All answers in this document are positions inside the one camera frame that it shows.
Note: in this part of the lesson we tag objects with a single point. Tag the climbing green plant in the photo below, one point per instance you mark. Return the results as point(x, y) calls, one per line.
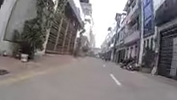
point(35, 31)

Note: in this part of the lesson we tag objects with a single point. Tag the blue hanging banner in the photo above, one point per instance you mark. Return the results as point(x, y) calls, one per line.
point(147, 12)

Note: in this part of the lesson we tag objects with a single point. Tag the building with pale arch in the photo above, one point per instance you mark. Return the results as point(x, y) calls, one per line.
point(21, 12)

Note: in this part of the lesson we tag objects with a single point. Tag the dark manhole cover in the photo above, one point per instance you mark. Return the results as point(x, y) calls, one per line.
point(1, 72)

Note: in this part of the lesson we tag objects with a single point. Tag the parked motorbikes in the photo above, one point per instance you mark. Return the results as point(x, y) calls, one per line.
point(128, 63)

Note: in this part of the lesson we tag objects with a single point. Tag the grey asphalt road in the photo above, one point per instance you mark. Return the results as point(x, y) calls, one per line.
point(84, 89)

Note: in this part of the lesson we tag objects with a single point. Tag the row of distant buildings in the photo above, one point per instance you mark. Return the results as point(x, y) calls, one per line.
point(87, 32)

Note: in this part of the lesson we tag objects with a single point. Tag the pale plant pot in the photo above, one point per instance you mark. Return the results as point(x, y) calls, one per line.
point(24, 57)

